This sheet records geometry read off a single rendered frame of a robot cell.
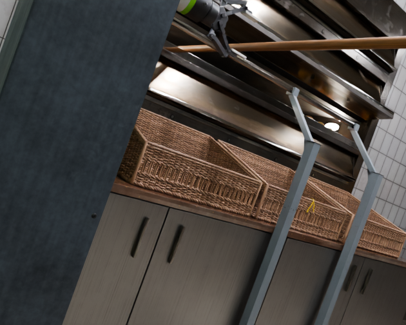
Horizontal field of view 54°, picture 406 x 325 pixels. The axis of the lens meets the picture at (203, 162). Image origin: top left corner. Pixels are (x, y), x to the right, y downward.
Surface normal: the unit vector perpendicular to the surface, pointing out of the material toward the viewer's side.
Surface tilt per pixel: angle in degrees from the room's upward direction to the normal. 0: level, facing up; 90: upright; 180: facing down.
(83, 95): 90
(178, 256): 90
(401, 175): 90
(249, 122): 70
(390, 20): 90
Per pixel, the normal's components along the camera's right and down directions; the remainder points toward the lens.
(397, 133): 0.52, 0.21
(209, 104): 0.61, -0.12
